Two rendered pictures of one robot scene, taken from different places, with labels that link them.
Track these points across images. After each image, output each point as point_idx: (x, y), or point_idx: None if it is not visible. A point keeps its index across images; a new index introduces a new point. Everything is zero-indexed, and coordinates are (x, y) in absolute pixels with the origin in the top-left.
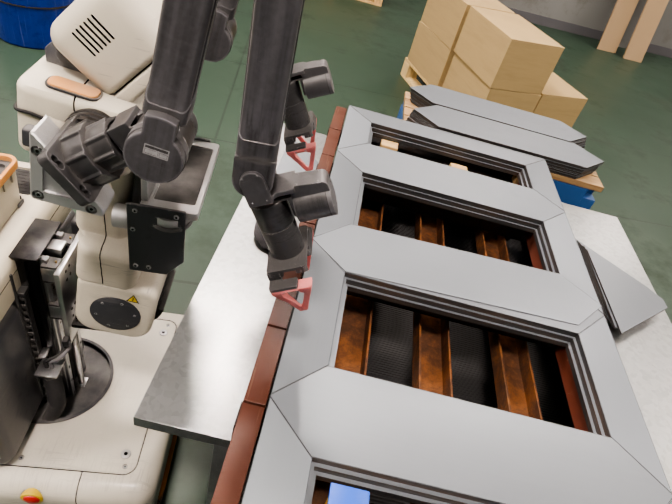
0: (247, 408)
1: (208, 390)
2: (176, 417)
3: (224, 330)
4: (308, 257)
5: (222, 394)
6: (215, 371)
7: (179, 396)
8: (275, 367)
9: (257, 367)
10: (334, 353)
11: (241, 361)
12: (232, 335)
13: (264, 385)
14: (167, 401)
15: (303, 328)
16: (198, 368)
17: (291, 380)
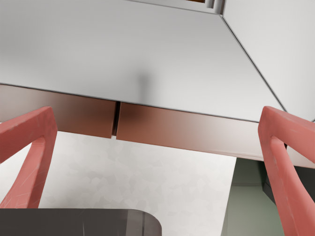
0: (293, 155)
1: (173, 176)
2: (214, 205)
3: (73, 171)
4: (19, 135)
5: (177, 158)
6: (144, 172)
7: (186, 208)
8: (209, 116)
9: (213, 147)
10: (163, 0)
11: (122, 141)
12: (80, 159)
13: (248, 132)
14: (194, 219)
15: (131, 72)
16: (142, 194)
17: (265, 91)
